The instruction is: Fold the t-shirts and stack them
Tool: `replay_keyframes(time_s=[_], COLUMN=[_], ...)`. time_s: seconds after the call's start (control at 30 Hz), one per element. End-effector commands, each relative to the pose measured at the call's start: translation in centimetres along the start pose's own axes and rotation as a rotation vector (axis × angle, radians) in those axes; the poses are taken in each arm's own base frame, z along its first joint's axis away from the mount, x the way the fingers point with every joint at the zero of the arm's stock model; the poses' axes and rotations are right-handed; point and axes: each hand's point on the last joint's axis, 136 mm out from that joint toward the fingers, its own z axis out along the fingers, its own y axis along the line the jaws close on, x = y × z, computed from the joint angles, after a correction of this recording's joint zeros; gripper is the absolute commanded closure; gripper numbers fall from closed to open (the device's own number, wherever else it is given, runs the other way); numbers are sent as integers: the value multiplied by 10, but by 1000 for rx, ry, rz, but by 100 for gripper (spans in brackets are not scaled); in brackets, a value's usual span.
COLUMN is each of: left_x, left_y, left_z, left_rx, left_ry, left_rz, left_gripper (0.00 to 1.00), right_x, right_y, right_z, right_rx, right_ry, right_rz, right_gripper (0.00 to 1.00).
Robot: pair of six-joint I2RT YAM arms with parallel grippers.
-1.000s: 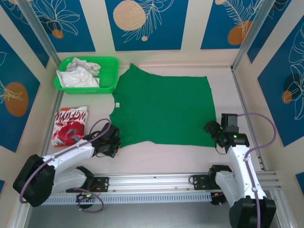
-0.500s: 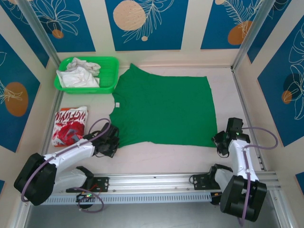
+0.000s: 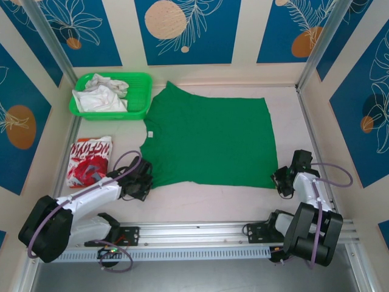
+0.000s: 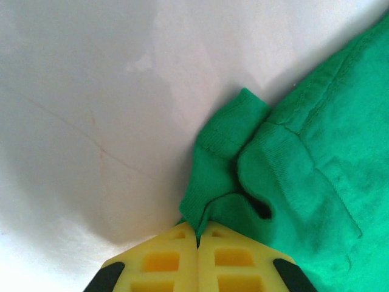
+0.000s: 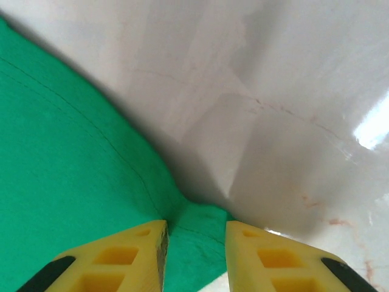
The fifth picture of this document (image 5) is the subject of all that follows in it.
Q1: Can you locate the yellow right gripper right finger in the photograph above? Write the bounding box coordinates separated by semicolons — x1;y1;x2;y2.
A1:
226;220;378;292

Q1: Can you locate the green t-shirt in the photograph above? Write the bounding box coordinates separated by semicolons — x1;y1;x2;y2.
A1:
0;15;235;292

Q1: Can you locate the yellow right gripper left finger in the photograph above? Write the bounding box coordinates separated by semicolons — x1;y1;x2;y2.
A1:
15;219;170;292

